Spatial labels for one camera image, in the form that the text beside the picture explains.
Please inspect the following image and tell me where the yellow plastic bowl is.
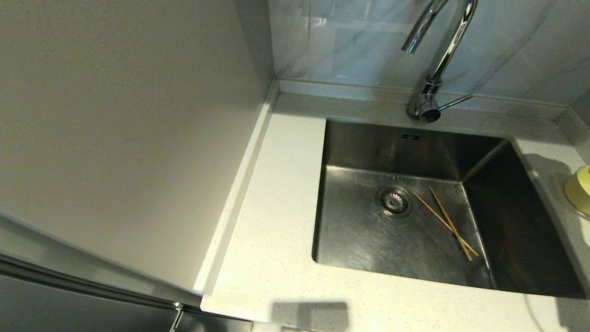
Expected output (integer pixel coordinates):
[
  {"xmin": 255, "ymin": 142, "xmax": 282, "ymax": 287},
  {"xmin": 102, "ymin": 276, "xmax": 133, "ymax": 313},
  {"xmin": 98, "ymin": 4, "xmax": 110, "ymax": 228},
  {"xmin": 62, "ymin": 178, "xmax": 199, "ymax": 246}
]
[{"xmin": 565, "ymin": 165, "xmax": 590, "ymax": 216}]

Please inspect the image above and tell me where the stainless steel sink basin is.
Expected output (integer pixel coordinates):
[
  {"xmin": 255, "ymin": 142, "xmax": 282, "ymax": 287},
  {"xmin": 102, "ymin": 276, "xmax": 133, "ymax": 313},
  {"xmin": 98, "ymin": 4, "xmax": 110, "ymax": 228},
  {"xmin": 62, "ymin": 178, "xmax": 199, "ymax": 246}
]
[{"xmin": 312, "ymin": 118, "xmax": 588, "ymax": 299}]

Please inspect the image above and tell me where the round metal drain strainer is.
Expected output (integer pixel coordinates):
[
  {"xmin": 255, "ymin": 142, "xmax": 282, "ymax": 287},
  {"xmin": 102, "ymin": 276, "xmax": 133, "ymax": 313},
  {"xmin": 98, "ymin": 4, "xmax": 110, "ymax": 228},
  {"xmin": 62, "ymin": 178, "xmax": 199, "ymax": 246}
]
[{"xmin": 375, "ymin": 185, "xmax": 413, "ymax": 219}]

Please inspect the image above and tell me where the chrome gooseneck faucet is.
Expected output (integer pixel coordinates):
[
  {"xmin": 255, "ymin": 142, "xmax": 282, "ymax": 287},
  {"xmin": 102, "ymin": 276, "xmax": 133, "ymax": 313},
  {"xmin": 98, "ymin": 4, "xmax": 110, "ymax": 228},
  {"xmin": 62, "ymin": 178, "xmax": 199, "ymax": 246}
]
[{"xmin": 401, "ymin": 0, "xmax": 480, "ymax": 124}]

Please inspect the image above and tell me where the grey base cabinet front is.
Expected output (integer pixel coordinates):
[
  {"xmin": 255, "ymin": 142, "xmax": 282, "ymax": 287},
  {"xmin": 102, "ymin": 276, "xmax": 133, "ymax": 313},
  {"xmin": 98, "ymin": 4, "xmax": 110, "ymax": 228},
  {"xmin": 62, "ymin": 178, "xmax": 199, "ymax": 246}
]
[{"xmin": 179, "ymin": 307, "xmax": 253, "ymax": 332}]

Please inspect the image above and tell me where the grey tall cabinet door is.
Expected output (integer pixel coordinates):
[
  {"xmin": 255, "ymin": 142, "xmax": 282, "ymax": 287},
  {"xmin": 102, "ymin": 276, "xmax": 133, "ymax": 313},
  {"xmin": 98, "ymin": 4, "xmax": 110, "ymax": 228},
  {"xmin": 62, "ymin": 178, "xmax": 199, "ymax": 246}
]
[{"xmin": 0, "ymin": 199, "xmax": 203, "ymax": 332}]

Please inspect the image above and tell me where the chrome cabinet door handle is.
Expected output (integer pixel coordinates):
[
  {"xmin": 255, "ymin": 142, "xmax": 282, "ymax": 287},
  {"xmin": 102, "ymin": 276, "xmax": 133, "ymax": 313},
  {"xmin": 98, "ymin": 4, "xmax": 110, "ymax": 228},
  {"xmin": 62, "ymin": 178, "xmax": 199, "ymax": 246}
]
[{"xmin": 169, "ymin": 301, "xmax": 185, "ymax": 332}]

